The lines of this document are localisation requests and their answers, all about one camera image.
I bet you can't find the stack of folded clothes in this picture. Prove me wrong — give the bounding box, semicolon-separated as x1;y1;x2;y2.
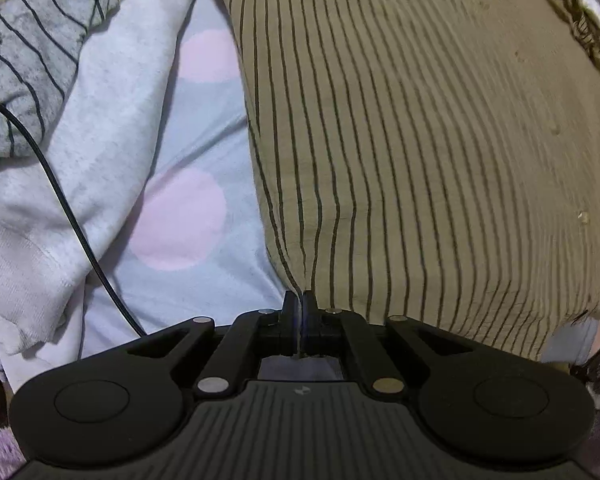
555;0;600;91

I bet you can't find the black cable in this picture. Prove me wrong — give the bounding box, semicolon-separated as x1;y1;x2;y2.
0;94;148;338

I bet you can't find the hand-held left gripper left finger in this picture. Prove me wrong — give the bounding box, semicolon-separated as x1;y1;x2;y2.
125;290;301;403

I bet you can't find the grey striped cloth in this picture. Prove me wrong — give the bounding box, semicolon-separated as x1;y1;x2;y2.
0;0;120;158

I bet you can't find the brown striped shirt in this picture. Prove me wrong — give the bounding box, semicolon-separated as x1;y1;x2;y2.
187;0;600;361

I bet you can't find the white cloth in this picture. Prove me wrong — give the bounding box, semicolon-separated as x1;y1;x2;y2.
0;0;201;391

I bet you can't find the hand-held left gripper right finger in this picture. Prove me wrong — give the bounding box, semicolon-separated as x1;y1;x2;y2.
302;290;476;403

